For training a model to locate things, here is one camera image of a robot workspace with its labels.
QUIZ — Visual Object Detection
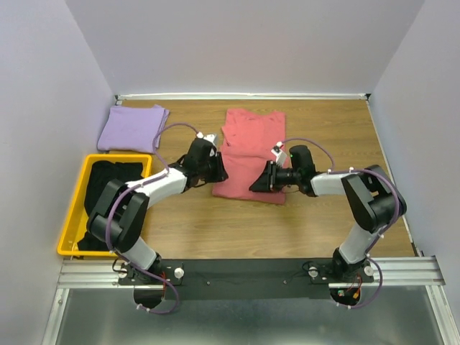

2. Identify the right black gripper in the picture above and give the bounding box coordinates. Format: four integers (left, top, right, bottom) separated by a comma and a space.
249, 159, 300, 193

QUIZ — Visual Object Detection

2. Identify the red t shirt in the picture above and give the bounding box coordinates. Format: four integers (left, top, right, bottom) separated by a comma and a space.
212, 109, 285, 205

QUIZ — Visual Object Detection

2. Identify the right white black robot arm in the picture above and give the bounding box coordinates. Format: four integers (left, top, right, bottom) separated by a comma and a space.
249, 145, 407, 282

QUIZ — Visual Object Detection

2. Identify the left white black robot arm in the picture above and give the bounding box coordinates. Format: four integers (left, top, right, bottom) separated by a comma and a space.
86, 133, 228, 285

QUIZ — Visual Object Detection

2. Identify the folded purple t shirt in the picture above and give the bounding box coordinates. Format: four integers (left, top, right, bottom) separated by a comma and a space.
97, 105, 170, 153

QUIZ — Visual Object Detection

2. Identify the black t shirt in bin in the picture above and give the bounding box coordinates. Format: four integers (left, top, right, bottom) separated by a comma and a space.
78, 160, 143, 252

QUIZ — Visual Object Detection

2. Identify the yellow plastic bin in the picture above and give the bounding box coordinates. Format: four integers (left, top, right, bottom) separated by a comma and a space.
57, 153, 152, 258

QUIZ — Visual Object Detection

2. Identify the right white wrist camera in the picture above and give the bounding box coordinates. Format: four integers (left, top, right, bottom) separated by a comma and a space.
271, 142, 288, 167

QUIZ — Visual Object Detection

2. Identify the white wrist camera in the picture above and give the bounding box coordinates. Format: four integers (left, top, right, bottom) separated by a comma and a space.
196, 132, 219, 147
271, 142, 288, 167

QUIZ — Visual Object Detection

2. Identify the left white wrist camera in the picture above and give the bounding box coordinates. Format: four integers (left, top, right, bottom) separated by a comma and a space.
196, 132, 219, 147

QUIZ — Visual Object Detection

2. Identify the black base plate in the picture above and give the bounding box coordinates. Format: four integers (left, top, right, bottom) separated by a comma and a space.
118, 258, 374, 308

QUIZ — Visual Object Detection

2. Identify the aluminium front rail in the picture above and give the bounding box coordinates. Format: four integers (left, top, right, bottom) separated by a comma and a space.
57, 257, 445, 289

